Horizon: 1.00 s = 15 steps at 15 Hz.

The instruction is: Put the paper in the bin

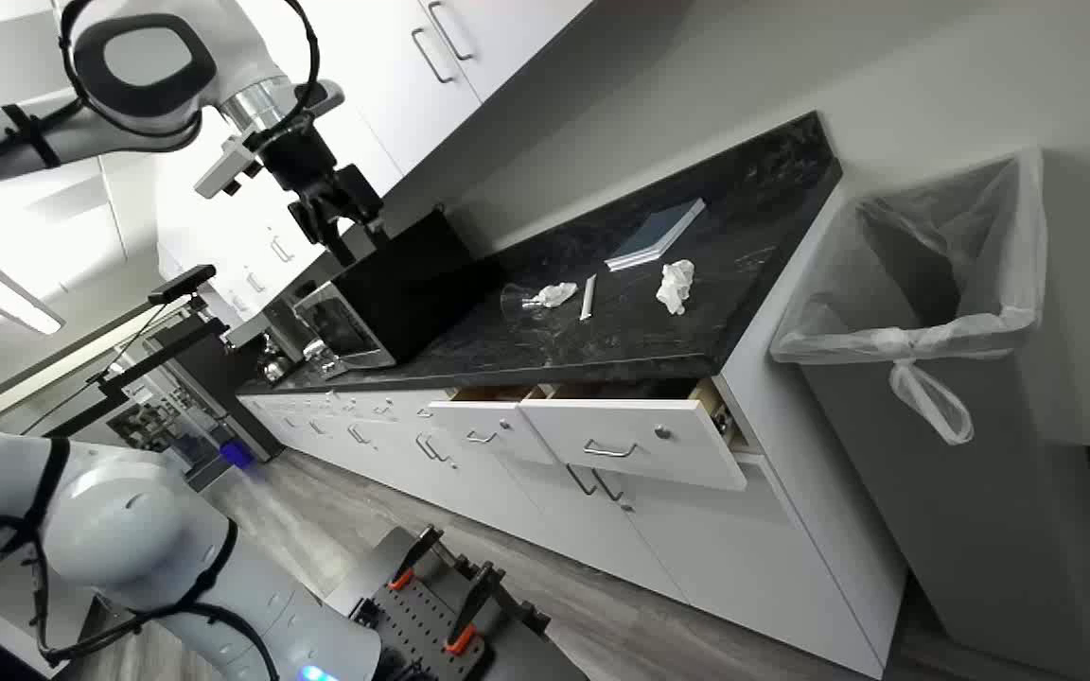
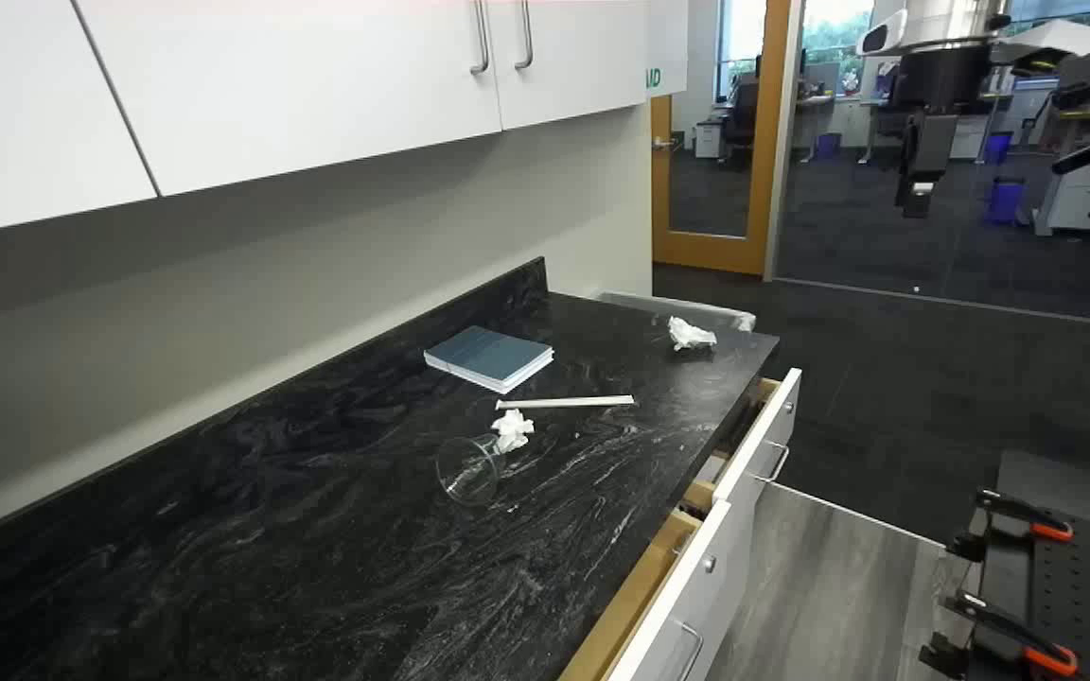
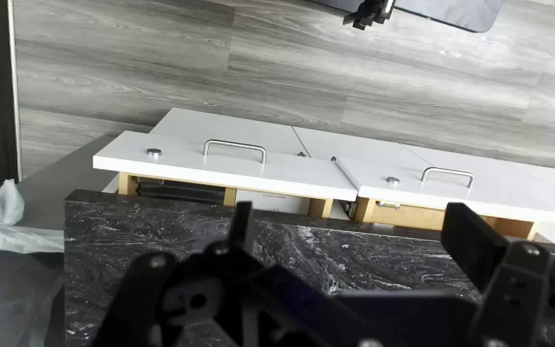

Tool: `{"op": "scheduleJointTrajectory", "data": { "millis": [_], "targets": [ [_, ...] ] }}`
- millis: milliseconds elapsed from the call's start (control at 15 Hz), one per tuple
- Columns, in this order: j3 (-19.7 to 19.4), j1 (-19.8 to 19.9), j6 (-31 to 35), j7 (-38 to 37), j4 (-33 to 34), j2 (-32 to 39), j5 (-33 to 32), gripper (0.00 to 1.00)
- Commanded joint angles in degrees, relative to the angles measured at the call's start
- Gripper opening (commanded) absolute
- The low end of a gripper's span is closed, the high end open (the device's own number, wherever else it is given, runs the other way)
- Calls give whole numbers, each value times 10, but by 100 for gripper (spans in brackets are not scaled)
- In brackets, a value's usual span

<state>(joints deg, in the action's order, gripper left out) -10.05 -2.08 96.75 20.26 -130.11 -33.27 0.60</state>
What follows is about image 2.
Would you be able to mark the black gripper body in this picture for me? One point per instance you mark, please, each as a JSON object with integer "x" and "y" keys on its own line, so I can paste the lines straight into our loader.
{"x": 926, "y": 146}

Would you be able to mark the large crumpled white paper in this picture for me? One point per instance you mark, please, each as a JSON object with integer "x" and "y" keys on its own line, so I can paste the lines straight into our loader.
{"x": 689, "y": 335}

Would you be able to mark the small crumpled white paper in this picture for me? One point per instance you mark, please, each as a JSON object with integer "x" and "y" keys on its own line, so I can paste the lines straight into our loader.
{"x": 512, "y": 433}

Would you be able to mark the yellow floor object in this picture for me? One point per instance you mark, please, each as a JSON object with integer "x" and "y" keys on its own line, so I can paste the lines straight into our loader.
{"x": 765, "y": 137}

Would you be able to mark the black office chair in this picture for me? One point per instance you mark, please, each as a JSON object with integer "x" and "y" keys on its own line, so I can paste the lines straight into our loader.
{"x": 739, "y": 116}

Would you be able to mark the narrow white cabinet door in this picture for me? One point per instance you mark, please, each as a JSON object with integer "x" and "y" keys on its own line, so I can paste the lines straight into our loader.
{"x": 583, "y": 49}

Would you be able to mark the white open drawer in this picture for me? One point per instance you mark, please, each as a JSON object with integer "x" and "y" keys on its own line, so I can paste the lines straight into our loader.
{"x": 722, "y": 530}

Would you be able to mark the white stick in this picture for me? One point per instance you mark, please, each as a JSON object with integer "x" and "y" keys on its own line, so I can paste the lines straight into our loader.
{"x": 565, "y": 401}

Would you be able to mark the grey cabinet panel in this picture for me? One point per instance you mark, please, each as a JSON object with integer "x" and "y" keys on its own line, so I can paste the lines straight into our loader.
{"x": 821, "y": 593}

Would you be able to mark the blue book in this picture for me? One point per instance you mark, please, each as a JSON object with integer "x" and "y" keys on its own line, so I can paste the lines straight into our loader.
{"x": 491, "y": 358}

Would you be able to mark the clear glass bowl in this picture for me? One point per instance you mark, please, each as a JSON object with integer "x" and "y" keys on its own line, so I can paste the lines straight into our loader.
{"x": 473, "y": 469}

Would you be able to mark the wide white cabinet door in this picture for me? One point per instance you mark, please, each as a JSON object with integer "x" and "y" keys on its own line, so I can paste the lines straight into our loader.
{"x": 18, "y": 108}

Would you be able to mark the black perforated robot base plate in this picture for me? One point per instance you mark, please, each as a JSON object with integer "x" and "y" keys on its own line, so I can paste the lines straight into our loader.
{"x": 1075, "y": 593}

